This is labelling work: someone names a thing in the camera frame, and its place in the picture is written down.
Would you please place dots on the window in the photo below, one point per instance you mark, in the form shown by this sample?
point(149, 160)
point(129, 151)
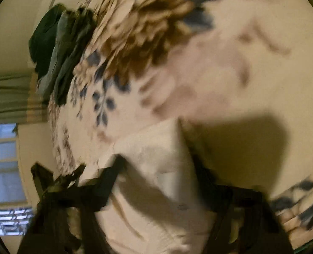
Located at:
point(3, 169)

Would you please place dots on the folded blue jeans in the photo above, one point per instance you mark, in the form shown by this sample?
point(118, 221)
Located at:
point(66, 58)

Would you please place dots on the large dark green pillow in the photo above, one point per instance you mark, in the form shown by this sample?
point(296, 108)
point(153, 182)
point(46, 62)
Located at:
point(44, 42)

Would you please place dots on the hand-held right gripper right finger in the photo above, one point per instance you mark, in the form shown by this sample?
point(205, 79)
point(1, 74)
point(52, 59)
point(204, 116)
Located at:
point(208, 187)

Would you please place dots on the floral blanket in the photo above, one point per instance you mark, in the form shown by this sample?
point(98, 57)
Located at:
point(225, 84)

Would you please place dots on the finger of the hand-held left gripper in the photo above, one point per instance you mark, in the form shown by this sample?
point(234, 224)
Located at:
point(41, 176)
point(73, 176)

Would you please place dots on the white pants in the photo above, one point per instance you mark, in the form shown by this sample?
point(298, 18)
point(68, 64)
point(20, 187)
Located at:
point(156, 164)

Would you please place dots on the green striped curtain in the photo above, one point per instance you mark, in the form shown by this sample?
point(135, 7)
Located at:
point(11, 98)

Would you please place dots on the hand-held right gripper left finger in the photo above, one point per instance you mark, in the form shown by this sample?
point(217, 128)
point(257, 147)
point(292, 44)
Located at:
point(110, 182)

